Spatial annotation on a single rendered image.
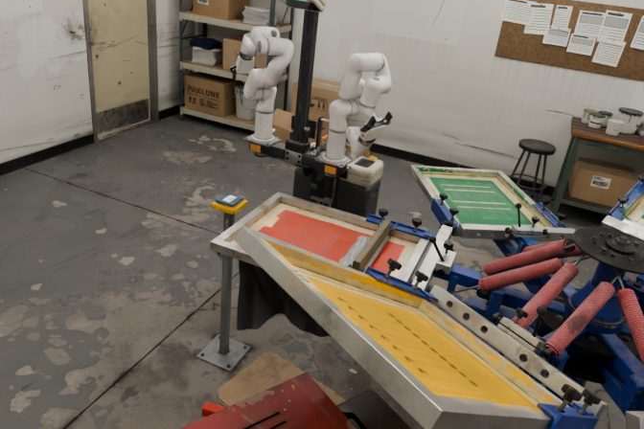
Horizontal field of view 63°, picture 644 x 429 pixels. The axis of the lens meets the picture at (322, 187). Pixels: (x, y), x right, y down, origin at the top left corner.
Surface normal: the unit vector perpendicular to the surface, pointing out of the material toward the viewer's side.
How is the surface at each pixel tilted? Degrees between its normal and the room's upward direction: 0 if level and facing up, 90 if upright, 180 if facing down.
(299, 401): 0
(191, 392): 0
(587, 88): 90
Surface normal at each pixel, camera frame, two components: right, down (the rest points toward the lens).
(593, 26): -0.41, 0.31
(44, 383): 0.11, -0.91
